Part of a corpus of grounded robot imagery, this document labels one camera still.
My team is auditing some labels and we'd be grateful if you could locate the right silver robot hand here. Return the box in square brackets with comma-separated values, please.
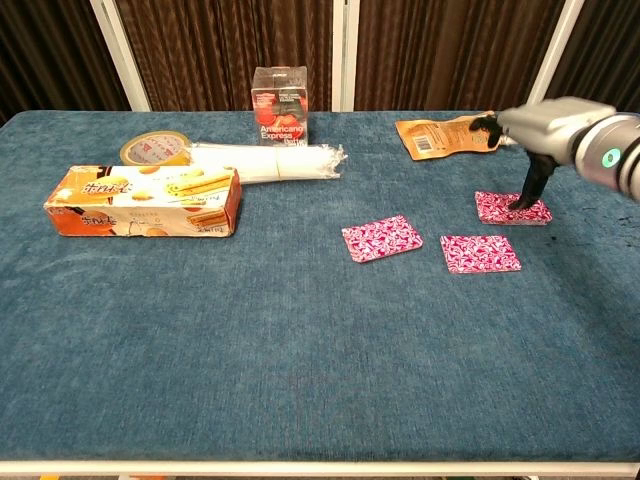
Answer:
[468, 96, 619, 211]

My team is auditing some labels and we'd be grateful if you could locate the brown pleated screen panel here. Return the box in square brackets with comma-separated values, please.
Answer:
[524, 0, 640, 115]
[0, 0, 151, 126]
[114, 0, 346, 112]
[344, 0, 566, 114]

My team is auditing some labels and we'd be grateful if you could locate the orange spout pouch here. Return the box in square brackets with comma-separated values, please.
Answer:
[394, 110, 520, 162]

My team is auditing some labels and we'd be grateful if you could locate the clear Americano Express box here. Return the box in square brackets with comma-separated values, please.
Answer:
[251, 65, 311, 148]

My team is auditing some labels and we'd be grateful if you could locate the white straw bundle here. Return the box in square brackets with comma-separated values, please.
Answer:
[187, 142, 349, 185]

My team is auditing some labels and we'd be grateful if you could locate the clear packing tape roll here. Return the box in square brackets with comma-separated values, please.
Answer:
[119, 130, 192, 167]

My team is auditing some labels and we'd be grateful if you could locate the orange biscuit carton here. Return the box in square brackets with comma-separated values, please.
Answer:
[43, 164, 244, 239]

